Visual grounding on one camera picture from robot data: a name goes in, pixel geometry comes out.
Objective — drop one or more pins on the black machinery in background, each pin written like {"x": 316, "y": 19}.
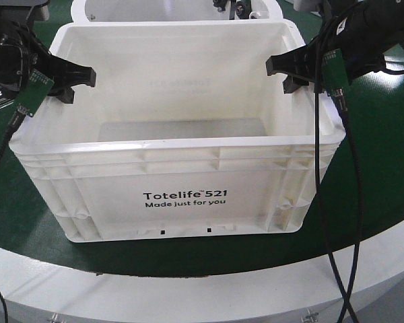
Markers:
{"x": 241, "y": 9}

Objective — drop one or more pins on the green circuit board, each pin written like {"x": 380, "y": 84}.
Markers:
{"x": 334, "y": 73}
{"x": 37, "y": 89}

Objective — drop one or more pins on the right green circuit board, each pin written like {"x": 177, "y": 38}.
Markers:
{"x": 334, "y": 73}

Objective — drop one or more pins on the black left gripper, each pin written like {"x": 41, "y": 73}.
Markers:
{"x": 21, "y": 52}

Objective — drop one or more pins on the left green circuit board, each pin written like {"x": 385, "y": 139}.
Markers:
{"x": 37, "y": 89}

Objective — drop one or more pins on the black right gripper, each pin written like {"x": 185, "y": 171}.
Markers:
{"x": 362, "y": 30}

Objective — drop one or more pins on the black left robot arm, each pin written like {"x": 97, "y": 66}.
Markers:
{"x": 26, "y": 13}

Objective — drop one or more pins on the white plastic Totelife crate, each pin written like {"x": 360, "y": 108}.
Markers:
{"x": 183, "y": 135}

